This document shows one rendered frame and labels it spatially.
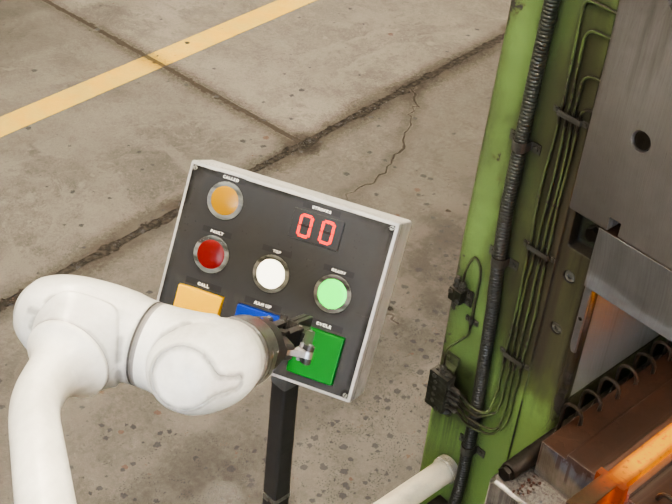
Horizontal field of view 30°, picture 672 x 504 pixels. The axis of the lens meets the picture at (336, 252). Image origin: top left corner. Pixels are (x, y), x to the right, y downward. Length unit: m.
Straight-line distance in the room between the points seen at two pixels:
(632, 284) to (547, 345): 0.39
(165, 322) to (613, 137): 0.57
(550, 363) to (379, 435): 1.26
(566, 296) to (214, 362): 0.71
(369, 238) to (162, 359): 0.56
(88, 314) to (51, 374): 0.08
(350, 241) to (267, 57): 2.89
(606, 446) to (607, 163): 0.47
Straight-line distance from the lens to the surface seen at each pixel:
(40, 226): 3.81
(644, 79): 1.49
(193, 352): 1.35
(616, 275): 1.62
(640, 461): 1.83
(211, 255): 1.91
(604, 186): 1.58
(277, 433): 2.19
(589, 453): 1.84
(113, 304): 1.44
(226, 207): 1.90
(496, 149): 1.88
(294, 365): 1.88
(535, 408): 2.05
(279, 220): 1.88
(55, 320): 1.43
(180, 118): 4.30
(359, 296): 1.85
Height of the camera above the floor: 2.27
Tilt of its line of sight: 37 degrees down
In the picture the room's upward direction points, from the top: 6 degrees clockwise
